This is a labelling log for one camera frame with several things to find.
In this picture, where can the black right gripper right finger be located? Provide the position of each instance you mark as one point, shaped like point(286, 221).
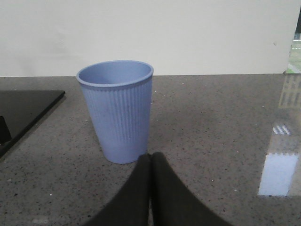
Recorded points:
point(172, 203)

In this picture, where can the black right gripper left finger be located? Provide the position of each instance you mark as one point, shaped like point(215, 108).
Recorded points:
point(130, 206)

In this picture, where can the light blue ribbed cup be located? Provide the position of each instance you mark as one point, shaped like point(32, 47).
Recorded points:
point(118, 97)

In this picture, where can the black glass gas stove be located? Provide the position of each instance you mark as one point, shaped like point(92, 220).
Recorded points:
point(20, 110)

